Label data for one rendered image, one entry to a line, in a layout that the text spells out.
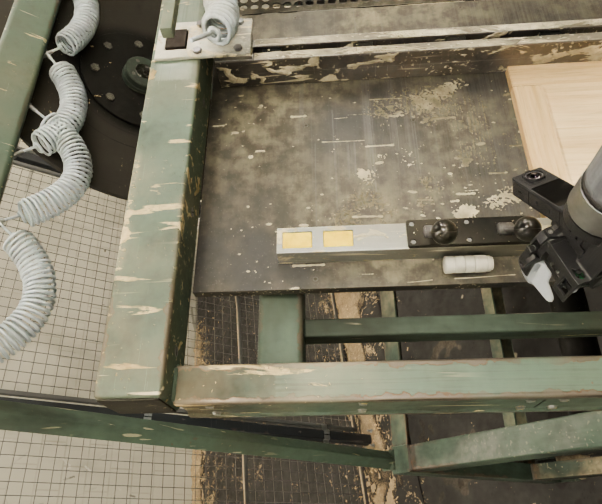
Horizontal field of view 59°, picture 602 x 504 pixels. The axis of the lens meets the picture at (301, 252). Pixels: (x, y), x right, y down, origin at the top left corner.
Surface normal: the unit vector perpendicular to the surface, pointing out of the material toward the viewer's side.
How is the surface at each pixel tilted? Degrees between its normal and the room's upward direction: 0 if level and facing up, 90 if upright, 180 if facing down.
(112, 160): 90
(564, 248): 54
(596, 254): 41
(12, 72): 90
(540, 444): 0
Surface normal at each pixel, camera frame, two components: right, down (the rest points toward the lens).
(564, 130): -0.07, -0.46
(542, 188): -0.24, -0.80
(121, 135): 0.53, -0.40
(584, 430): -0.85, -0.24
